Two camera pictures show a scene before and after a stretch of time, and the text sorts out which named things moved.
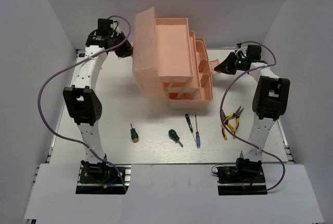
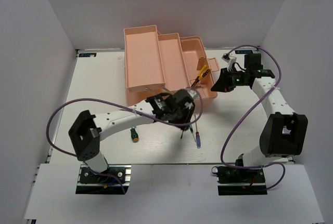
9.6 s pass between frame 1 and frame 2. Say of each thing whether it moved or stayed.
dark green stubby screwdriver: moved
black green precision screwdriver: stayed
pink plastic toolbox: moved
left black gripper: moved
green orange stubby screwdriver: stayed
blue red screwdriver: stayed
